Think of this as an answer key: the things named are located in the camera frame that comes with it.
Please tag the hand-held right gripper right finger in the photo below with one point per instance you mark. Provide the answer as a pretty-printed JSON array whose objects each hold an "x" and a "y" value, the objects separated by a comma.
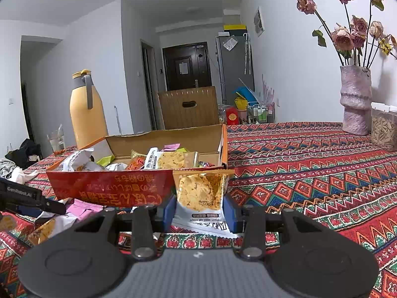
[{"x": 229, "y": 214}]

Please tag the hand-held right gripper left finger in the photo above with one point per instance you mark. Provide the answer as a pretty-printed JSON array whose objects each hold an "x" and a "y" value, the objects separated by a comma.
[{"x": 170, "y": 212}]

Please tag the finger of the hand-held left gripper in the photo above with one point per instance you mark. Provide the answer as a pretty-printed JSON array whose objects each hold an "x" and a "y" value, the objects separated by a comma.
[{"x": 49, "y": 206}]

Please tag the cracker snack packet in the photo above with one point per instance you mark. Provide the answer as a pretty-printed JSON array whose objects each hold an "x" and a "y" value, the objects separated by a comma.
[{"x": 198, "y": 192}]

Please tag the orange cardboard box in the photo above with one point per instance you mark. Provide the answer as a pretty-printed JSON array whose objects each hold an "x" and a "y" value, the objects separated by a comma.
[{"x": 124, "y": 189}]

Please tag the green snack packet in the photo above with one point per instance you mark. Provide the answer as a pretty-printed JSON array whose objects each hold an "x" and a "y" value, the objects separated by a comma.
[{"x": 106, "y": 160}]

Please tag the white crumpled cloth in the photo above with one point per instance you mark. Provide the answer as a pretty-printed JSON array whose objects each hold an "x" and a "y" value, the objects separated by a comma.
[{"x": 20, "y": 175}]

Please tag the small cracker packet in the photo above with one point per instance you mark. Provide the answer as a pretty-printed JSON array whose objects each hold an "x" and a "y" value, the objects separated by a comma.
[{"x": 42, "y": 232}]

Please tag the pink snack packet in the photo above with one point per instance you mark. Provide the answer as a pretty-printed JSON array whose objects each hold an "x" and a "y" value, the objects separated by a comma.
[{"x": 82, "y": 207}]

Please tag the pile of assorted snack packets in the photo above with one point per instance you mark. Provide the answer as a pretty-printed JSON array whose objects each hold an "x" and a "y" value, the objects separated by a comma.
[{"x": 167, "y": 160}]

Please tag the glass cup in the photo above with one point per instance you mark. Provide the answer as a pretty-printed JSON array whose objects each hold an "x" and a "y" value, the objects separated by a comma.
[{"x": 56, "y": 142}]

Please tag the yellow thermos jug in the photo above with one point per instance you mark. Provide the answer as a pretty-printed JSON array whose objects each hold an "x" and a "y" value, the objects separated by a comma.
[{"x": 86, "y": 118}]

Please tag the red gift box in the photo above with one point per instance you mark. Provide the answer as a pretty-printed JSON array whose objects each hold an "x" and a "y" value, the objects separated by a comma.
[{"x": 232, "y": 116}]

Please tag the blue dustpan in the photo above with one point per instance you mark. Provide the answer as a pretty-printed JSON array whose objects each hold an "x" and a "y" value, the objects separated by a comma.
[{"x": 245, "y": 94}]

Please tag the grey refrigerator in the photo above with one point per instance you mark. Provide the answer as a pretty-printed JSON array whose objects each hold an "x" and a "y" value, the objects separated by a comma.
[{"x": 234, "y": 68}]

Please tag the dark entrance door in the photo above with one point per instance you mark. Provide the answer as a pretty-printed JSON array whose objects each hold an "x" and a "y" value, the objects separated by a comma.
[{"x": 186, "y": 65}]

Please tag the folded umbrella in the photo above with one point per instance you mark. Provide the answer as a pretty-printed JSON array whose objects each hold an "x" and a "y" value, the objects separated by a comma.
[{"x": 247, "y": 52}]

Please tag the pink textured vase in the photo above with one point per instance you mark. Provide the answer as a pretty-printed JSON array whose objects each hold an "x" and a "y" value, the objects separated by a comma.
[{"x": 355, "y": 99}]

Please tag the clear seed container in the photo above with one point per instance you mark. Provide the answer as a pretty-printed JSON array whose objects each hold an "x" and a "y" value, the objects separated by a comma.
[{"x": 384, "y": 130}]

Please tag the yellow box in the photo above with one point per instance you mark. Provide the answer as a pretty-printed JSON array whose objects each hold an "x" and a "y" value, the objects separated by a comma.
[{"x": 234, "y": 29}]

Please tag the dried pink roses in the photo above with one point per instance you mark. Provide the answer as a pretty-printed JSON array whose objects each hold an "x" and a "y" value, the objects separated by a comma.
[{"x": 344, "y": 34}]

